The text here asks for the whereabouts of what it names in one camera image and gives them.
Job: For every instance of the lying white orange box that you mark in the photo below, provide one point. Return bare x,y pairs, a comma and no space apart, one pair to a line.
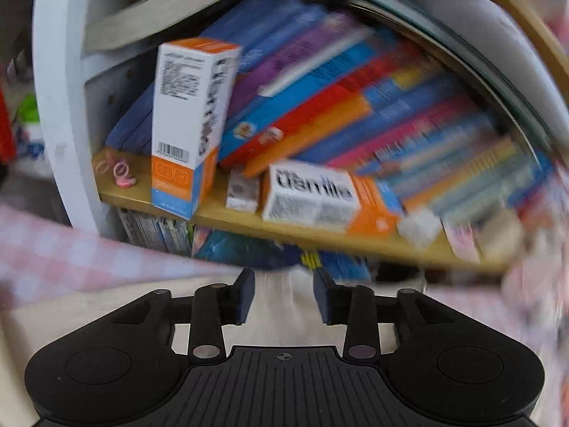
307,195

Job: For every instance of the row of colourful books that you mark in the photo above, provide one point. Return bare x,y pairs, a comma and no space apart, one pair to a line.
318,87

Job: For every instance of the small white box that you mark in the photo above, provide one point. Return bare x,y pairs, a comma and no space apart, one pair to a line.
243,193

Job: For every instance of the wooden bookshelf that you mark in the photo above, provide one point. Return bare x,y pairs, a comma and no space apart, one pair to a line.
94,58

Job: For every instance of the cream printed garment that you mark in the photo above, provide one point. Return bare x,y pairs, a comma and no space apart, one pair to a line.
283,313

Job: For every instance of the upright white orange box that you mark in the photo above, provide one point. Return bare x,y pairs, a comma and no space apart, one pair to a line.
193,84

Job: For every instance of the pink checkered table cloth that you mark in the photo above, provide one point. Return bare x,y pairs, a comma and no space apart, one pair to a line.
42,260

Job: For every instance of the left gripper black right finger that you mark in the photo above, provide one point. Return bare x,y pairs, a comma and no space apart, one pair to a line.
352,306

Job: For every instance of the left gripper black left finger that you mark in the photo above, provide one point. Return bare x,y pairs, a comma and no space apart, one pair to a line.
217,305

